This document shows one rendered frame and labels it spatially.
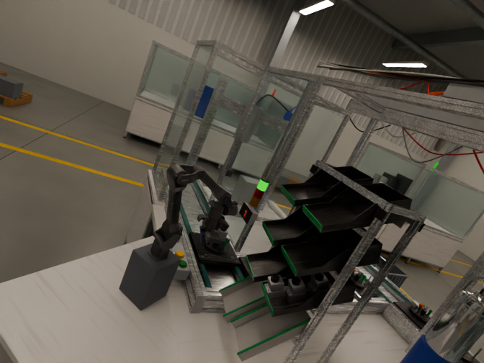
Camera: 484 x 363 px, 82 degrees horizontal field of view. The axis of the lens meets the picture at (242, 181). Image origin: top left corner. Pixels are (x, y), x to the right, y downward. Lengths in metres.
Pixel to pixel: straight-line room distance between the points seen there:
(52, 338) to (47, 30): 8.93
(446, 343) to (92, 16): 9.28
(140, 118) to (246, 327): 5.45
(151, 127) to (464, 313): 5.71
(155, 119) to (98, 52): 3.64
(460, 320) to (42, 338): 1.53
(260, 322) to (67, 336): 0.64
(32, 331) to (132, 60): 8.42
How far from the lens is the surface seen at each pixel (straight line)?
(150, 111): 6.16
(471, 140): 1.95
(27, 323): 1.19
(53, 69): 9.63
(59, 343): 1.14
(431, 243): 7.26
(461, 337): 1.56
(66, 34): 9.50
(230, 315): 1.15
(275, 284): 0.98
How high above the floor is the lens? 1.76
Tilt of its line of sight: 16 degrees down
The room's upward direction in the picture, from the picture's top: 25 degrees clockwise
